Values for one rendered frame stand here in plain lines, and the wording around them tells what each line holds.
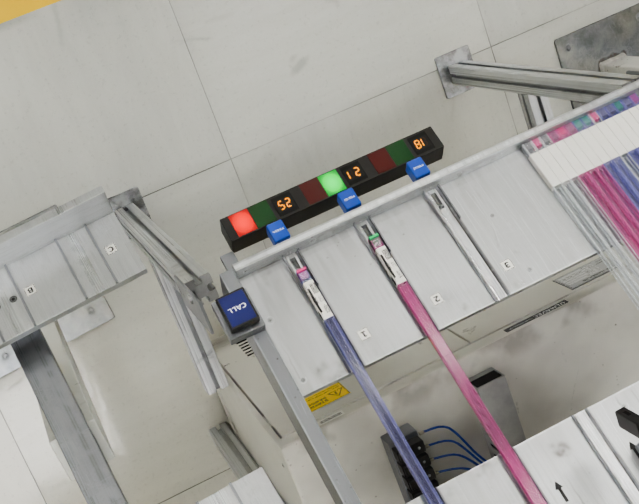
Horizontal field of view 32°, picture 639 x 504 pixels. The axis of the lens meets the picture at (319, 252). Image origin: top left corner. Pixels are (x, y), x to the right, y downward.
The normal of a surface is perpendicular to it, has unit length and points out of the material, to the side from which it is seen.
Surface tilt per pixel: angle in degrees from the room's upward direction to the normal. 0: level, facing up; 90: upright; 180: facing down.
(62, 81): 0
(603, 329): 0
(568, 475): 44
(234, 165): 0
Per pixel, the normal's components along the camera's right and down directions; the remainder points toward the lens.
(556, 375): 0.32, 0.20
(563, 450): 0.00, -0.47
